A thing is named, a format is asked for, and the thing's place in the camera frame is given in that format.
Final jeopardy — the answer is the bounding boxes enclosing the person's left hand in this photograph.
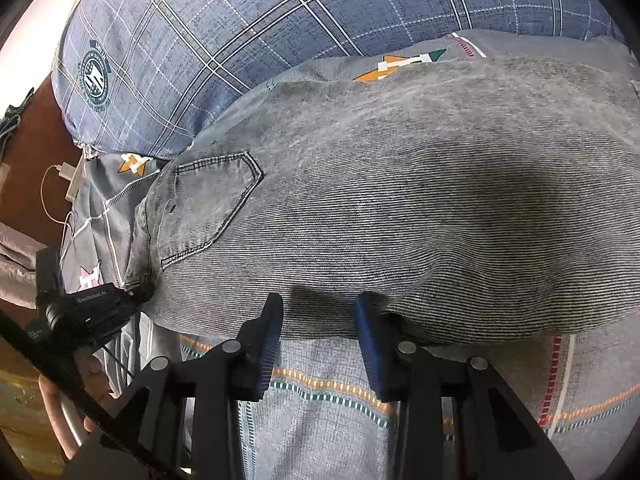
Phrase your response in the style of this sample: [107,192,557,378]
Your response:
[38,351,115,460]

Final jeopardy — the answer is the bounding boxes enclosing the white charger with cable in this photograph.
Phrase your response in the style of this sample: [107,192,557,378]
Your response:
[39,156,86,226]

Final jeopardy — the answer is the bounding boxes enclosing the grey hanging cloth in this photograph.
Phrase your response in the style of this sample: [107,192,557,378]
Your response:
[0,223,44,310]

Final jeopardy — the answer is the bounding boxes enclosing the blue plaid pillow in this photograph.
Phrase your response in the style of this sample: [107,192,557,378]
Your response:
[51,0,623,157]

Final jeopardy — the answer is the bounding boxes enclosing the grey denim pants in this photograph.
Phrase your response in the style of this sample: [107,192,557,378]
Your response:
[126,57,639,344]

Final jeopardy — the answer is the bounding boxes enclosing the grey star patterned bedsheet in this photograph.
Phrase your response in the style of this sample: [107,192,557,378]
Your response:
[62,30,639,479]

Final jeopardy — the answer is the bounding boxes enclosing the brown wooden headboard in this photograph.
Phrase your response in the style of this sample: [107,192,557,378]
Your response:
[1,77,80,247]

